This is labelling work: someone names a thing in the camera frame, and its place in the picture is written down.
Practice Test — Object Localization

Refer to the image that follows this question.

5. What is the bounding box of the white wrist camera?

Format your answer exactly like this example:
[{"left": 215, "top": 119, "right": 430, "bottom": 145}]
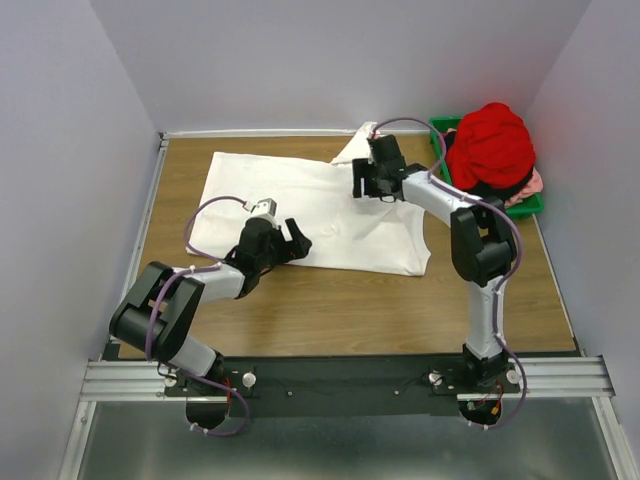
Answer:
[
  {"left": 243, "top": 198, "right": 277, "bottom": 225},
  {"left": 368, "top": 128, "right": 382, "bottom": 140}
]

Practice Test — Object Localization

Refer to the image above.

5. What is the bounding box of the red t shirt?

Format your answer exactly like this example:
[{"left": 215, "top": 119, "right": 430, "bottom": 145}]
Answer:
[{"left": 446, "top": 102, "right": 536, "bottom": 191}]

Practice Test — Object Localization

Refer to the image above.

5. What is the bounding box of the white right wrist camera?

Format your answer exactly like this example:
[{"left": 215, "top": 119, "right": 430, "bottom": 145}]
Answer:
[{"left": 368, "top": 128, "right": 382, "bottom": 140}]

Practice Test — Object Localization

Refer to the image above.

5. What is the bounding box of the white t shirt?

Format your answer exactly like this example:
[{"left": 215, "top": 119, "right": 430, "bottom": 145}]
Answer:
[{"left": 186, "top": 122, "right": 431, "bottom": 276}]

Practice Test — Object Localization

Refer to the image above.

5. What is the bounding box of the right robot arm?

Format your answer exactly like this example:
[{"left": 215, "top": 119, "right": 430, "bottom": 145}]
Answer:
[{"left": 352, "top": 135, "right": 520, "bottom": 392}]

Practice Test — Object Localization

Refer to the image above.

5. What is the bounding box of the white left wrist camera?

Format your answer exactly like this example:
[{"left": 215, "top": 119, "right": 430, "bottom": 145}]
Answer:
[{"left": 243, "top": 198, "right": 277, "bottom": 225}]

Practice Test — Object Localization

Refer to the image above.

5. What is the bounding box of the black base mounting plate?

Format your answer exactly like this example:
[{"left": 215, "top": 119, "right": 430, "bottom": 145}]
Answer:
[{"left": 165, "top": 354, "right": 520, "bottom": 428}]

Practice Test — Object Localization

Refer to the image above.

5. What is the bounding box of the aluminium frame rail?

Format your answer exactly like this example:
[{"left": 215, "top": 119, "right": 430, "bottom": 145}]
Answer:
[{"left": 80, "top": 357, "right": 615, "bottom": 402}]

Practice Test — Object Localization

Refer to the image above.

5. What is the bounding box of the pink t shirt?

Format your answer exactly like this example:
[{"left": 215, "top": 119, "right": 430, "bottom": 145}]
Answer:
[{"left": 443, "top": 128, "right": 543, "bottom": 208}]

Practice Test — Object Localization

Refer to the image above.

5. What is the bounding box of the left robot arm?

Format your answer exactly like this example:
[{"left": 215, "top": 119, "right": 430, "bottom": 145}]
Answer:
[{"left": 109, "top": 218, "right": 312, "bottom": 395}]

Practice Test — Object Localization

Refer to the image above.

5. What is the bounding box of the green plastic bin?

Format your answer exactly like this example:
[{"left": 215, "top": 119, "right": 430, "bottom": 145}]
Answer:
[{"left": 429, "top": 116, "right": 544, "bottom": 220}]

